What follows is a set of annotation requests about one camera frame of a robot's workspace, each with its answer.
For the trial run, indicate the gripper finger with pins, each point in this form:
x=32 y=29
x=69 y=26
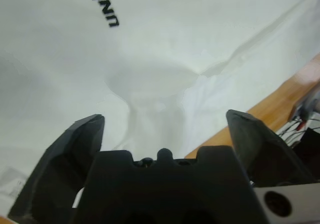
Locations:
x=265 y=154
x=62 y=164

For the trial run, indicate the white Unitree T-shirt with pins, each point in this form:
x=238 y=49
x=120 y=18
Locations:
x=150 y=47

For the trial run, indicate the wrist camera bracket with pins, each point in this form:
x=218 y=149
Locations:
x=300 y=196

